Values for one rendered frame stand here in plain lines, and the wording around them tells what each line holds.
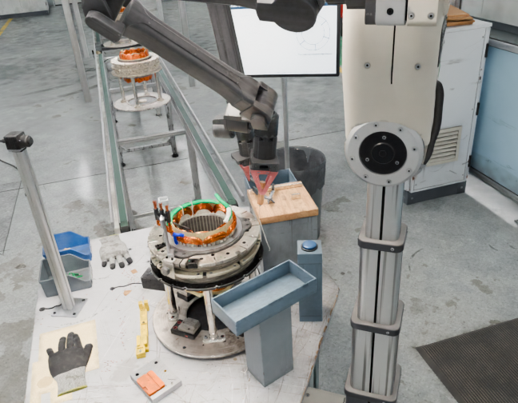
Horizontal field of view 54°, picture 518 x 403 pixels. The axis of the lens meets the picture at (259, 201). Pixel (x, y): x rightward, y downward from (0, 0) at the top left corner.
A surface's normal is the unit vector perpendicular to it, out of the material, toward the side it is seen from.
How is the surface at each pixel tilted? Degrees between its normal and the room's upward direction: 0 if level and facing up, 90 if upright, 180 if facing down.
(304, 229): 90
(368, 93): 109
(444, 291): 0
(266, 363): 90
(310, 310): 90
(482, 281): 0
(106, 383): 0
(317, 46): 83
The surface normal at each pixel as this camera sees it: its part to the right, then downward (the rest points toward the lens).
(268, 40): -0.18, 0.38
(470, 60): 0.29, 0.45
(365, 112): -0.30, 0.74
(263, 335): 0.59, 0.36
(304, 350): -0.07, -0.87
